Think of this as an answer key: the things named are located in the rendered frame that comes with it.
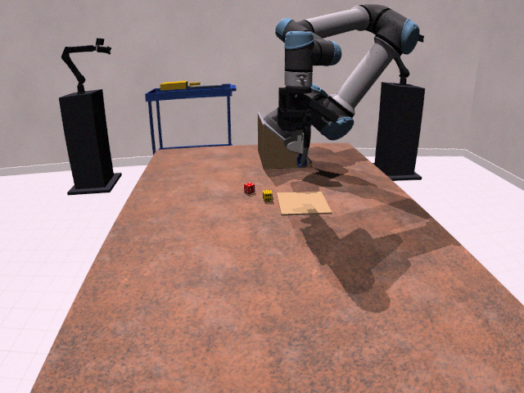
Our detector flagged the red die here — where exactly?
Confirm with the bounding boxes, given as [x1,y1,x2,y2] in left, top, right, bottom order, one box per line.
[244,183,255,194]

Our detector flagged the blue die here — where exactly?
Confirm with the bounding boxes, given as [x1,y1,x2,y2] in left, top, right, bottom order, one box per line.
[296,156,307,167]

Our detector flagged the beige flat mat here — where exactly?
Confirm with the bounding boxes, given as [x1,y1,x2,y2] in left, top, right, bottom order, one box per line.
[277,192,332,215]

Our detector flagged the yellow die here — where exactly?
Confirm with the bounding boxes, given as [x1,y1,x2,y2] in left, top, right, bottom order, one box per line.
[263,190,273,201]

